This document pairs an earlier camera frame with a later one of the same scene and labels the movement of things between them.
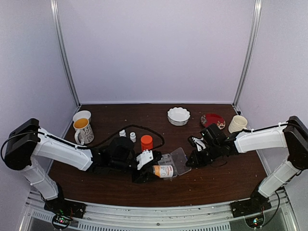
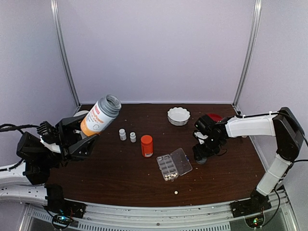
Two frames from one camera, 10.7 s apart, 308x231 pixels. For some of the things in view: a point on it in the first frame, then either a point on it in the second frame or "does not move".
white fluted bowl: (178, 116) does not move
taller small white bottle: (122, 133) does not move
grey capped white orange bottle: (163, 171) -> (100, 115)
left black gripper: (141, 178) -> (67, 137)
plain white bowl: (83, 114) does not move
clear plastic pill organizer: (178, 160) does not move
